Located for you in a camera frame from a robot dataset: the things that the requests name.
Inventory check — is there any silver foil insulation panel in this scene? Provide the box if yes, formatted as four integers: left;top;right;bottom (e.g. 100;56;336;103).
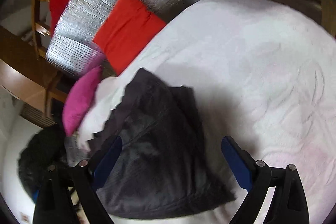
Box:
46;0;186;76

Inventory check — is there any red pillow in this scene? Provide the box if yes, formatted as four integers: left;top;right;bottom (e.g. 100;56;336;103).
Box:
93;0;166;75

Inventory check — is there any magenta pillow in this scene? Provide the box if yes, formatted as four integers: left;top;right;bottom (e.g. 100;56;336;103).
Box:
62;66;102;136

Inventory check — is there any grey garment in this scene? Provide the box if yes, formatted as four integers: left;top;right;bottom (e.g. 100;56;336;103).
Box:
64;134;88;167

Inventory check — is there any black puffer coat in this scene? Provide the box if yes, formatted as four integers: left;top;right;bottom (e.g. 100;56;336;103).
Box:
18;124;68;200

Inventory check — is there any white bed blanket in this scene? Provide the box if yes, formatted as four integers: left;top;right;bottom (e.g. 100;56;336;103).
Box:
77;0;335;223

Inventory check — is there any wooden column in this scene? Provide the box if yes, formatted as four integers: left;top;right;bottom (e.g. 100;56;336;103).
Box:
1;27;67;118

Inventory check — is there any blue jacket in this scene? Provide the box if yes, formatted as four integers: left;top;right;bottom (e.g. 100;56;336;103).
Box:
32;190;39;203

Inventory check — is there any dark quilted jacket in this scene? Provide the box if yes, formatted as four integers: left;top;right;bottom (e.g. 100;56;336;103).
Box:
88;69;234;219

